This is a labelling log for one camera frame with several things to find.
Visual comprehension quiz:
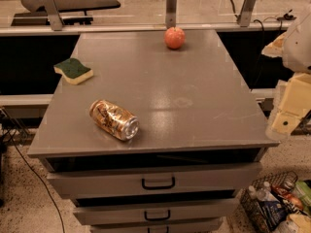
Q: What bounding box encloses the blue snack bag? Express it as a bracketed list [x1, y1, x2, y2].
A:
[259, 201, 287, 230]

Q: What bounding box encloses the right metal bracket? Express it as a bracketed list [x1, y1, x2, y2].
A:
[237, 0, 257, 27]

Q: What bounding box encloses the red apple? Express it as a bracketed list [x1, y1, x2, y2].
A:
[164, 27, 186, 50]

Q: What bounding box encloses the wire mesh basket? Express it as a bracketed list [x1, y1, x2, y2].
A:
[240, 171, 297, 233]

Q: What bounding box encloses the orange soda can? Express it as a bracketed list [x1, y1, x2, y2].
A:
[89, 100, 139, 141]

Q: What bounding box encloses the middle metal bracket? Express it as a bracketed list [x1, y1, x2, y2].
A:
[165, 0, 177, 28]

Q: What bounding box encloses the clear plastic bottle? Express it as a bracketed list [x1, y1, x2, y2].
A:
[256, 182, 277, 201]

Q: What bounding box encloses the black floor cable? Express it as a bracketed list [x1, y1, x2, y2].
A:
[0, 107, 66, 233]

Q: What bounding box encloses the bottom drawer black handle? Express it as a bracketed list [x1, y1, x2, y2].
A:
[147, 226, 169, 233]

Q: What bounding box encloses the drawer black handle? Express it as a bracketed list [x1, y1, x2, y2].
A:
[141, 177, 176, 190]
[147, 226, 169, 233]
[144, 210, 171, 221]

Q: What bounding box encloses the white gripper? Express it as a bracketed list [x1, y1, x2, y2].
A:
[265, 73, 311, 139]

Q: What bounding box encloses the green yellow sponge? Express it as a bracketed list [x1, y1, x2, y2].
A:
[54, 58, 93, 85]

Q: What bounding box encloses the grey drawer cabinet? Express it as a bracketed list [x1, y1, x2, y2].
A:
[28, 30, 272, 233]

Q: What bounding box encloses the metal bracket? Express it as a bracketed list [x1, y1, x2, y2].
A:
[40, 0, 63, 31]
[165, 0, 177, 28]
[237, 0, 257, 27]

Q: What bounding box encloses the middle drawer black handle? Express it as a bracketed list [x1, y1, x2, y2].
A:
[144, 210, 171, 221]

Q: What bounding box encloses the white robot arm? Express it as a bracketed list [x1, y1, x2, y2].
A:
[261, 3, 311, 141]

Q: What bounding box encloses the left metal bracket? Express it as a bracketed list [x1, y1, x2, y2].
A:
[40, 0, 63, 31]

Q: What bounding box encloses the top drawer black handle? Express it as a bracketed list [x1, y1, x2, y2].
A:
[141, 177, 176, 190]

